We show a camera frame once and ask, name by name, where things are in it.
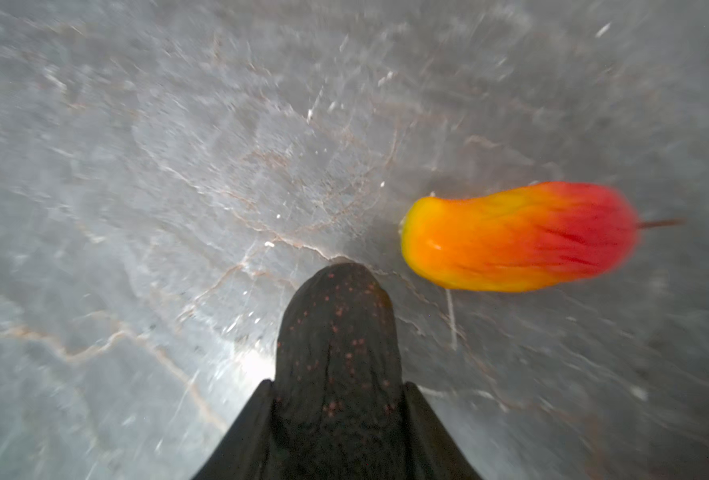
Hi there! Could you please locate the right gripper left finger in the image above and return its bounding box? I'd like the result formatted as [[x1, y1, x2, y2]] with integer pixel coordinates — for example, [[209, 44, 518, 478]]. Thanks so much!
[[192, 379, 274, 480]]

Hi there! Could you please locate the red-yellow fake mango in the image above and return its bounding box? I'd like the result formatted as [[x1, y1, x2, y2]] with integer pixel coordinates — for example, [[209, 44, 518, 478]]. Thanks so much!
[[400, 181, 676, 293]]

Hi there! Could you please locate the dark fake avocado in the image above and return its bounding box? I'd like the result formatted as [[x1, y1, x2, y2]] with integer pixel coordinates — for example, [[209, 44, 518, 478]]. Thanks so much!
[[270, 263, 408, 479]]

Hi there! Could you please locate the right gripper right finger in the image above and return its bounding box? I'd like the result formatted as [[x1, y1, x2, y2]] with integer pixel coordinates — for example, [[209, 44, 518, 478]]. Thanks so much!
[[403, 382, 482, 480]]

